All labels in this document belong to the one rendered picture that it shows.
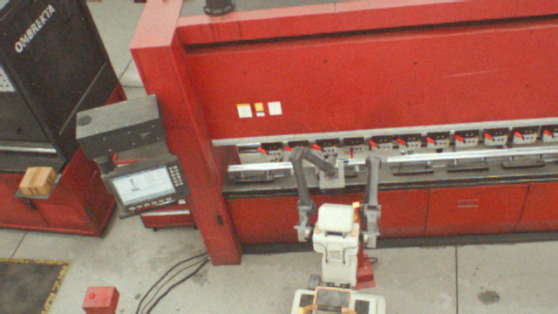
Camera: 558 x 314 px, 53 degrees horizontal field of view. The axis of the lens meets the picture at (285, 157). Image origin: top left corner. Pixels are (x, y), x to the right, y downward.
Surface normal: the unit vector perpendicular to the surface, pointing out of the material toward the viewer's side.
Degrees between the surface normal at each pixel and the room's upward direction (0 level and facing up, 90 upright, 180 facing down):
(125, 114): 0
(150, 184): 90
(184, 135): 90
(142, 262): 0
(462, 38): 90
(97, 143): 90
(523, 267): 0
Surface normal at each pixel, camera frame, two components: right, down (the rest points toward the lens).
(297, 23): -0.03, 0.73
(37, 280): -0.12, -0.69
